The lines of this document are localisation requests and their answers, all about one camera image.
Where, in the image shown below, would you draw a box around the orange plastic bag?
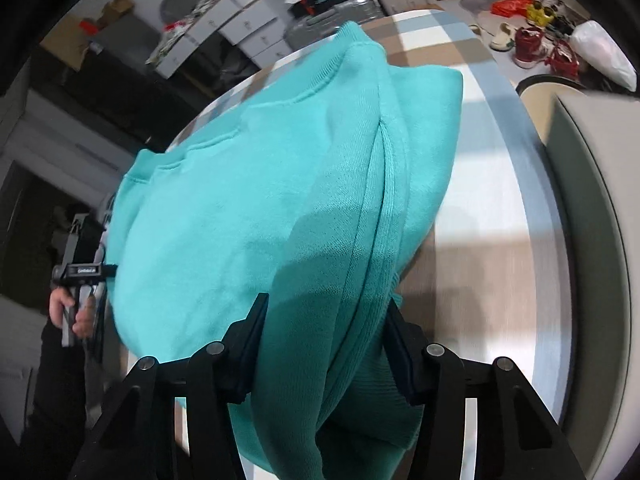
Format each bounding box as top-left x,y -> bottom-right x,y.
491,0 -> 535,19

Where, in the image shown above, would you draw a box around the dark grey tall cabinet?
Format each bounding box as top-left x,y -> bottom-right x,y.
30,12 -> 211,127

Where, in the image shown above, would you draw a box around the yellow shoes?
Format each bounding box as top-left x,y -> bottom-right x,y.
525,2 -> 557,27

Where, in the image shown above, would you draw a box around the person's left forearm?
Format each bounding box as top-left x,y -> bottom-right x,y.
19,317 -> 103,480

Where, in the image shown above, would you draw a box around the small cardboard boxes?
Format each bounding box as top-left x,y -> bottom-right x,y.
79,0 -> 135,34

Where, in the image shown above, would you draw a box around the beige slippers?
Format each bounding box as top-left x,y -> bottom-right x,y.
489,22 -> 517,52

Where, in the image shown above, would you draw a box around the person's left hand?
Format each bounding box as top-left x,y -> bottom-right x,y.
48,287 -> 99,339

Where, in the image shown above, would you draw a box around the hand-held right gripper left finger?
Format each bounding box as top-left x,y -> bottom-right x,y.
67,292 -> 271,480

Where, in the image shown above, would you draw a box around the white plastic bag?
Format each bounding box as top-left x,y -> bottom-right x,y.
570,20 -> 639,93

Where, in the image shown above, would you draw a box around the pile of packets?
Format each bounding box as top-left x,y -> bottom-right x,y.
146,0 -> 202,64

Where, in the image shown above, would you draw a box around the silver suitcase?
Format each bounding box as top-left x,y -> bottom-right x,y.
283,0 -> 384,49

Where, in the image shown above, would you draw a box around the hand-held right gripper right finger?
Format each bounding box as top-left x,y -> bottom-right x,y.
382,300 -> 586,480

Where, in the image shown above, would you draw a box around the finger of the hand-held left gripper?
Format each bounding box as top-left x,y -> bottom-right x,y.
64,262 -> 119,281

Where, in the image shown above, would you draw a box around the white drawer unit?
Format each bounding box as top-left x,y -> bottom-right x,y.
152,0 -> 302,79

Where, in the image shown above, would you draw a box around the teal sweatshirt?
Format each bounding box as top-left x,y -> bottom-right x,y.
105,21 -> 465,480

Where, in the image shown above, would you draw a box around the red sneaker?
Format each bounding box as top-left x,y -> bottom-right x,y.
544,40 -> 582,75
512,27 -> 552,69

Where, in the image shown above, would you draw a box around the checkered blanket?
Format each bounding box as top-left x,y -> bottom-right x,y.
165,9 -> 574,480

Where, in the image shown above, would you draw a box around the grey cushion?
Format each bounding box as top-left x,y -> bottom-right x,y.
520,76 -> 633,480

